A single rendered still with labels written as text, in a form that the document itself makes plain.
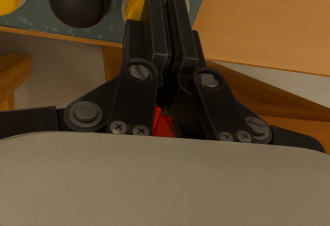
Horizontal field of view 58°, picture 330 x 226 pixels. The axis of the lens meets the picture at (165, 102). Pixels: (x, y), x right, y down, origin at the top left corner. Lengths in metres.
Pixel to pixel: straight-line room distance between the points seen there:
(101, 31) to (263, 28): 0.10
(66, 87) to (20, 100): 0.16
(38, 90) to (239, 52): 0.98
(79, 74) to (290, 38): 0.94
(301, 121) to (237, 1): 0.21
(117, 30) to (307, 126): 0.27
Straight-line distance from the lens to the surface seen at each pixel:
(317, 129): 0.38
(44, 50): 1.10
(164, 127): 0.25
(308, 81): 1.39
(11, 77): 0.87
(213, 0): 0.19
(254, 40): 0.20
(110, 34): 0.16
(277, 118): 0.35
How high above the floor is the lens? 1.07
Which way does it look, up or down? 70 degrees down
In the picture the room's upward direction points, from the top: 142 degrees clockwise
